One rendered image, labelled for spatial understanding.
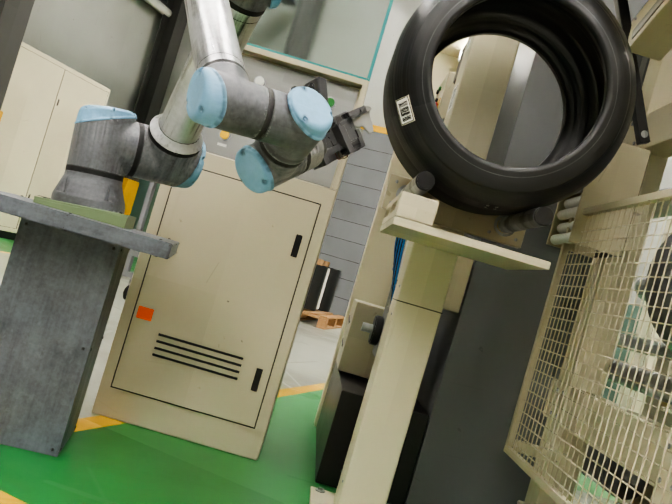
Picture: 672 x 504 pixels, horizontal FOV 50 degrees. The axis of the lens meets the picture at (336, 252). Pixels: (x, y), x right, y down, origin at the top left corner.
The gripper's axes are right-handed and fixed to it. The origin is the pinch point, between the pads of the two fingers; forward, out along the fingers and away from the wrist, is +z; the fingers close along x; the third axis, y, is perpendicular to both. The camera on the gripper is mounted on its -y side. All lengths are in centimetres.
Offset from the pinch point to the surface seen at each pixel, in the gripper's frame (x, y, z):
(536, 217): 16.0, 38.1, 20.7
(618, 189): 16, 47, 64
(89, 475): -75, 53, -61
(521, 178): 15.7, 28.7, 21.3
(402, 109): -0.9, 3.9, 12.8
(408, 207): -2.6, 24.2, 3.2
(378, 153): -656, 73, 761
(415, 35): 4.5, -10.0, 20.7
